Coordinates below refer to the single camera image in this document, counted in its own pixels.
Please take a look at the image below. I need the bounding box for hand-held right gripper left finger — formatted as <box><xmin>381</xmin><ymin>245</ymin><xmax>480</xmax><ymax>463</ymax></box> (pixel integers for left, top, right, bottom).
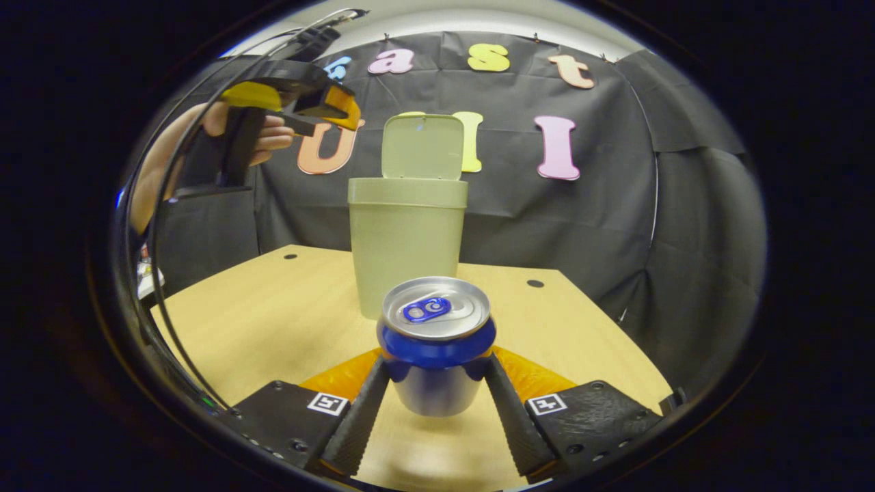
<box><xmin>229</xmin><ymin>347</ymin><xmax>392</xmax><ymax>478</ymax></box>

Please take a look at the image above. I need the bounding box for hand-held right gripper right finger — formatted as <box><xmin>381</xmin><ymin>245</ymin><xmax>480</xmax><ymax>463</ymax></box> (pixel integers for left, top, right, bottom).
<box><xmin>483</xmin><ymin>346</ymin><xmax>665</xmax><ymax>479</ymax></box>

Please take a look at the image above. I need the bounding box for blue pop can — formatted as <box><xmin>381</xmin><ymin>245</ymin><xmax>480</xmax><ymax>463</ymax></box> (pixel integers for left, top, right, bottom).
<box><xmin>377</xmin><ymin>276</ymin><xmax>497</xmax><ymax>418</ymax></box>

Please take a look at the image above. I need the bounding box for green desktop garbage bin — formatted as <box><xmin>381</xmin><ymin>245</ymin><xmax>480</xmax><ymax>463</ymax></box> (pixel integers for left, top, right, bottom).
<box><xmin>347</xmin><ymin>113</ymin><xmax>470</xmax><ymax>320</ymax></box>

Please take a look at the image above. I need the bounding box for wooden desktop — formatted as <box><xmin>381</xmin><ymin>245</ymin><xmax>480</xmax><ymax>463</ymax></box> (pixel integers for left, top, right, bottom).
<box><xmin>150</xmin><ymin>245</ymin><xmax>674</xmax><ymax>491</ymax></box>

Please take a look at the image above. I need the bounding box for black backdrop cloth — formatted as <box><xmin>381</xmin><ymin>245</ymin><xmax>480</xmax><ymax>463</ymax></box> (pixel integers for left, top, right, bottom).
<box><xmin>137</xmin><ymin>31</ymin><xmax>766</xmax><ymax>383</ymax></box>

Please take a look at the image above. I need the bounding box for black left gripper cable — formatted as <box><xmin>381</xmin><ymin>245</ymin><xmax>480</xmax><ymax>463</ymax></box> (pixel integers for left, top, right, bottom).
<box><xmin>145</xmin><ymin>8</ymin><xmax>370</xmax><ymax>411</ymax></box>

